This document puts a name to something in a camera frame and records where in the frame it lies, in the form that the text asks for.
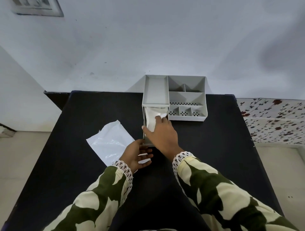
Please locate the person's right hand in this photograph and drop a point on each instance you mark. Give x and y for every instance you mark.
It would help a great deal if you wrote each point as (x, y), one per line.
(164, 138)

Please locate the person's left hand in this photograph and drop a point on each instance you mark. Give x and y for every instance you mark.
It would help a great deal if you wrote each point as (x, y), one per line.
(131, 157)

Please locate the person's right forearm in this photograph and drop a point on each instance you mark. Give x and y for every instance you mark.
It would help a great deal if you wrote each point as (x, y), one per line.
(221, 197)

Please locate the person's left middle finger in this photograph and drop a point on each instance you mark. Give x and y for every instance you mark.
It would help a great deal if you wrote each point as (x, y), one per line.
(145, 157)

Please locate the person's left forearm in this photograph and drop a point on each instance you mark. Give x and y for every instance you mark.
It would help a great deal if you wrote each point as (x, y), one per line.
(95, 202)

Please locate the white plastic wrapper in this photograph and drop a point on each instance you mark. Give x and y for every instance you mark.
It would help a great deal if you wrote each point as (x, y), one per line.
(110, 140)

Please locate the grey organizer drawer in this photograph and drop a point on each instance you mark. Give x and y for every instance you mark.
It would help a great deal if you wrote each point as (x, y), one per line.
(144, 123)

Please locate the person's left thumb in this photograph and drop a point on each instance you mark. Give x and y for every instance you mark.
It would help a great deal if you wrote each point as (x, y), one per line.
(137, 142)

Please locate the floral patterned cloth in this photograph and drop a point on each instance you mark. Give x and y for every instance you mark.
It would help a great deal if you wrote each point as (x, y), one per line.
(274, 121)

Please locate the grey compartment desk organizer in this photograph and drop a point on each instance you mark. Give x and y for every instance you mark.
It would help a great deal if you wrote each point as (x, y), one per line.
(185, 100)

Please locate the person's right thumb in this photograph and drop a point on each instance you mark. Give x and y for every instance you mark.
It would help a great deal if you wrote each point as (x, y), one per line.
(147, 132)

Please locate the white tissue stack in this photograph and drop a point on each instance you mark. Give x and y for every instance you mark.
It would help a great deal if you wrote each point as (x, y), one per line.
(150, 117)

